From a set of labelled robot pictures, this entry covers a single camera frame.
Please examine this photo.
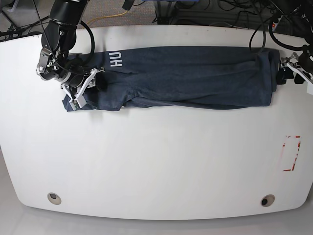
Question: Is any white power strip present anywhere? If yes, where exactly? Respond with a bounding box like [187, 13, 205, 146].
[269, 16, 282, 32]

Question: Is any red tape rectangle marking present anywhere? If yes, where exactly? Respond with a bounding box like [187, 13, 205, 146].
[280, 136, 301, 172]

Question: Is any black robot arm image-left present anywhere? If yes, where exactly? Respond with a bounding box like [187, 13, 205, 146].
[37, 0, 95, 91]

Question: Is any yellow cable on floor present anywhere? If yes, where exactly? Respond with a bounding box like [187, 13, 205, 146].
[84, 9, 128, 28]

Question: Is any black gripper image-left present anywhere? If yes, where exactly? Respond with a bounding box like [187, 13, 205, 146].
[66, 72, 108, 92]

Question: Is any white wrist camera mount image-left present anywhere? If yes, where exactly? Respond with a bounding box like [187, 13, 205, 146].
[61, 68, 104, 111]

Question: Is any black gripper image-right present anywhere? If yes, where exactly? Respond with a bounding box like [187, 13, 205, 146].
[276, 50, 313, 85]

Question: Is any dark blue T-shirt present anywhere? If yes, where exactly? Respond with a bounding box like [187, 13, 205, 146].
[61, 46, 281, 113]

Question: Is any right table grommet hole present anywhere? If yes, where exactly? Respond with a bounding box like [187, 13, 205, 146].
[261, 194, 275, 207]

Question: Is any table grommet hole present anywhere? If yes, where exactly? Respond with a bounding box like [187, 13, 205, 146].
[47, 192, 62, 205]
[261, 194, 275, 207]

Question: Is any black floor cable bundle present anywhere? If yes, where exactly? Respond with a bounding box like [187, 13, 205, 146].
[207, 0, 269, 27]

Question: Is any left table grommet hole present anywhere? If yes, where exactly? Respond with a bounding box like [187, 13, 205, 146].
[47, 192, 62, 205]

